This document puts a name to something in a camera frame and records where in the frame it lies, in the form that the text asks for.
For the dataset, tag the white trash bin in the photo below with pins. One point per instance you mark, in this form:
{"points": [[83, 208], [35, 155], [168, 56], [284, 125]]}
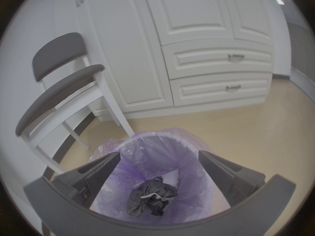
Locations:
{"points": [[172, 176]]}

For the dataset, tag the purple plastic bag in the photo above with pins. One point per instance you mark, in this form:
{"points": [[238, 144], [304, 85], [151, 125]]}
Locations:
{"points": [[152, 161]]}

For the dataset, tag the white wardrobe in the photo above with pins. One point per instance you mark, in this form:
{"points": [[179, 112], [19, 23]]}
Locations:
{"points": [[196, 33]]}

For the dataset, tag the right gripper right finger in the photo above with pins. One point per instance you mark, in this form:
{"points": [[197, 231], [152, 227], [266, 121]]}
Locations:
{"points": [[221, 176]]}

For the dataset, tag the white chair grey cushions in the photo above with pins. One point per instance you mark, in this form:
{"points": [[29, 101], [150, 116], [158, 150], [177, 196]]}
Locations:
{"points": [[56, 50]]}

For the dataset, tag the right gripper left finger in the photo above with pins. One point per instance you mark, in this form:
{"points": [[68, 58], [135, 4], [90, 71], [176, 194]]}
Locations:
{"points": [[83, 181]]}

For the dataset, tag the black plastic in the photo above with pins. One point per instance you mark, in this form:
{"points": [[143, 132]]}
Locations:
{"points": [[147, 200]]}

